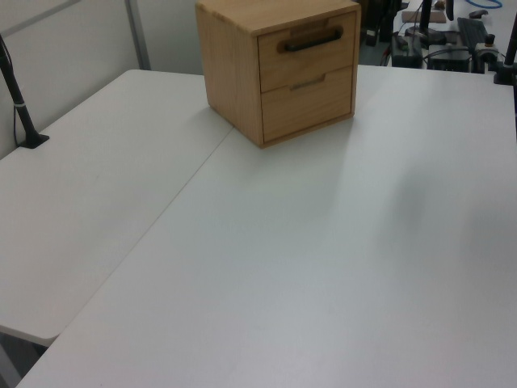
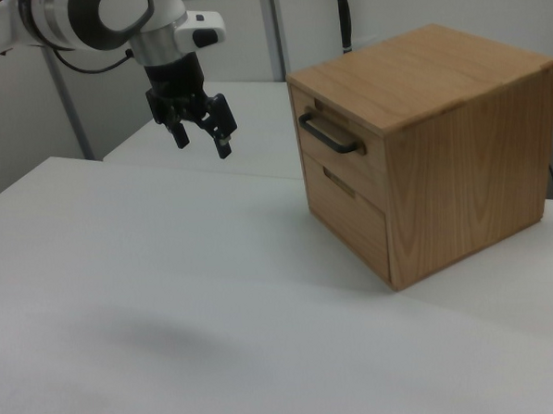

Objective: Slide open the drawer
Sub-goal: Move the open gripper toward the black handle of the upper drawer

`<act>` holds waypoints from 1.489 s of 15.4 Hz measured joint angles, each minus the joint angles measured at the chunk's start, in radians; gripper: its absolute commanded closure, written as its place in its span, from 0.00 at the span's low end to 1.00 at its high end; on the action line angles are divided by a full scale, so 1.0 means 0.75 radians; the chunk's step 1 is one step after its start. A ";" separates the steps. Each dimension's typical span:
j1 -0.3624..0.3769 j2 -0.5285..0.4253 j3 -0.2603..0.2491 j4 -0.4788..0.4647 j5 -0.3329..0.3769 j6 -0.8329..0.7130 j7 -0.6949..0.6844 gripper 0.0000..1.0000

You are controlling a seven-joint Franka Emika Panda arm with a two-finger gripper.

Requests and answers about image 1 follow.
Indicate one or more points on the wooden drawer cabinet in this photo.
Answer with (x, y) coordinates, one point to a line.
(230, 60)

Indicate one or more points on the black electronics box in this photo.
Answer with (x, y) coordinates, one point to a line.
(404, 52)

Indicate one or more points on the black monitor stand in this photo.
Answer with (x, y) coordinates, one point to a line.
(424, 28)

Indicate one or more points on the black computer keyboard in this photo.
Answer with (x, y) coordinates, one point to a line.
(470, 30)

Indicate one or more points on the black computer mouse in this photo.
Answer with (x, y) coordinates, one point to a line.
(478, 14)

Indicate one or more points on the black clamp stand pole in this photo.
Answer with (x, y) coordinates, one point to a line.
(509, 48)

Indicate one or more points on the black camera stand pole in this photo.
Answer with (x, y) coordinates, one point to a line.
(18, 103)

